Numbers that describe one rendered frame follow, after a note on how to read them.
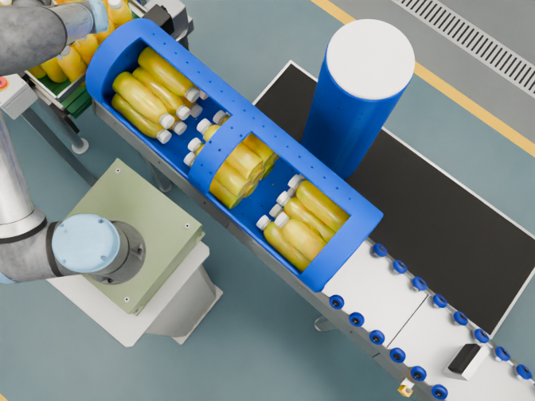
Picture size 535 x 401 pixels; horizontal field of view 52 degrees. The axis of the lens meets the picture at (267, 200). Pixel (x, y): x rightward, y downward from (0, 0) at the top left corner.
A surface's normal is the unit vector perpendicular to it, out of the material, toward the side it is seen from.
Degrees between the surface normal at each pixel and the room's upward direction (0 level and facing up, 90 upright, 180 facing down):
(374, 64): 0
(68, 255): 5
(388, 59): 0
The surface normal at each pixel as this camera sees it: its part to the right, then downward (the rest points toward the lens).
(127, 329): 0.04, -0.25
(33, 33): 0.79, 0.00
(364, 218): 0.33, -0.56
